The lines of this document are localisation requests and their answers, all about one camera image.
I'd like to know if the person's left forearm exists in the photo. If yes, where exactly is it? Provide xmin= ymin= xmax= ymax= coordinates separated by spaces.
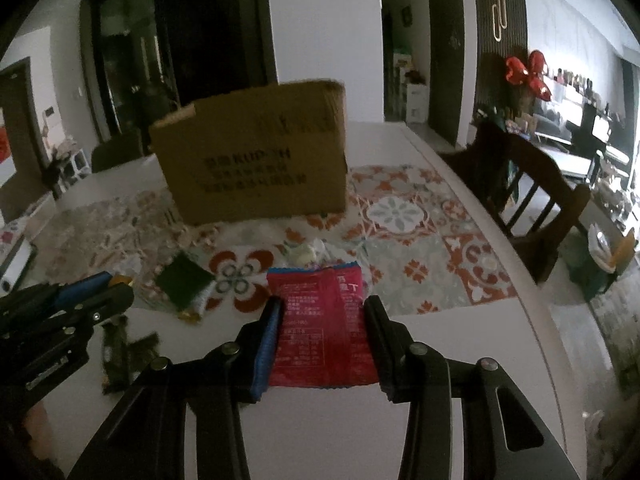
xmin=17 ymin=400 xmax=57 ymax=463

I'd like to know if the patterned floral table mat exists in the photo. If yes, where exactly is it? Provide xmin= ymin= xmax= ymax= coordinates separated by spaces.
xmin=0 ymin=162 xmax=519 ymax=317

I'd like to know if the small white shelf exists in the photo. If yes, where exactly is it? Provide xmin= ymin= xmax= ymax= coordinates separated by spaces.
xmin=49 ymin=145 xmax=92 ymax=197

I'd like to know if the dark interior door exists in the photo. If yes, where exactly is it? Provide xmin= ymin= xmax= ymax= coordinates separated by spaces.
xmin=427 ymin=0 xmax=467 ymax=149

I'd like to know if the white storage box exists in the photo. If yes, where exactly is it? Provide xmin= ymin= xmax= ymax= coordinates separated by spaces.
xmin=406 ymin=82 xmax=429 ymax=124

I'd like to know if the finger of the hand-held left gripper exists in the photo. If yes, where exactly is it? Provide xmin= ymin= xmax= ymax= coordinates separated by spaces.
xmin=0 ymin=284 xmax=135 ymax=348
xmin=0 ymin=271 xmax=114 ymax=317

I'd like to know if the dark green snack packet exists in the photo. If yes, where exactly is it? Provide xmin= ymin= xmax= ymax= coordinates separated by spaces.
xmin=152 ymin=252 xmax=217 ymax=322

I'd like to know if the brown wooden door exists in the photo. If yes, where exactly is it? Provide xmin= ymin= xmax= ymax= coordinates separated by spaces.
xmin=0 ymin=57 xmax=52 ymax=213

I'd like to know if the white smartphone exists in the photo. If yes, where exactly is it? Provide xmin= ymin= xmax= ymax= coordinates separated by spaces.
xmin=0 ymin=240 xmax=39 ymax=296

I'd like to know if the dark glass door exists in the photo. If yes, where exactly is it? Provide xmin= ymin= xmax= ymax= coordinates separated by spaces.
xmin=80 ymin=0 xmax=277 ymax=142

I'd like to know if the dark upholstered chair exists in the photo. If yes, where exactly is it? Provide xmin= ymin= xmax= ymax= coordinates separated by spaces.
xmin=91 ymin=132 xmax=147 ymax=174

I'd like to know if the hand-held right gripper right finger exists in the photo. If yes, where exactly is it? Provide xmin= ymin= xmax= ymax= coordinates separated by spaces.
xmin=362 ymin=295 xmax=574 ymax=480

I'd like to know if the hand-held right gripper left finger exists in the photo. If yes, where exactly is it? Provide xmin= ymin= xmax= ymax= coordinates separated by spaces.
xmin=67 ymin=296 xmax=286 ymax=480

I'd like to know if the white sideboard with trinkets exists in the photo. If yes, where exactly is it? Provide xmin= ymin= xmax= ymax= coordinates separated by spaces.
xmin=534 ymin=67 xmax=640 ymax=181

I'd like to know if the red foil balloon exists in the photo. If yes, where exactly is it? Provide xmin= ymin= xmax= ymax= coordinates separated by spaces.
xmin=504 ymin=50 xmax=554 ymax=104

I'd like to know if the brown cardboard box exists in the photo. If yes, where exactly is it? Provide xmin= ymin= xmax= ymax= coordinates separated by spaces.
xmin=148 ymin=79 xmax=349 ymax=226

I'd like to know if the clear packet of pale candies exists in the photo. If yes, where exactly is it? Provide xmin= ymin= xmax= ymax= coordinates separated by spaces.
xmin=272 ymin=237 xmax=332 ymax=269

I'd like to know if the gold wall ornament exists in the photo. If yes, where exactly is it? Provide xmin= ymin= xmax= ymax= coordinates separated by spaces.
xmin=492 ymin=0 xmax=512 ymax=42

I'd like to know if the black cracker packet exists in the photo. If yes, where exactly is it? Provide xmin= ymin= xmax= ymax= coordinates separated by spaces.
xmin=100 ymin=317 xmax=130 ymax=393

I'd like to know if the red snack packet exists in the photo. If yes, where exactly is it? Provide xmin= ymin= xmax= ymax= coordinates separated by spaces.
xmin=266 ymin=262 xmax=381 ymax=390

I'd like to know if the dark wooden chair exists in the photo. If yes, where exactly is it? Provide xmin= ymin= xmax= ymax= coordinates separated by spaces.
xmin=440 ymin=119 xmax=594 ymax=286

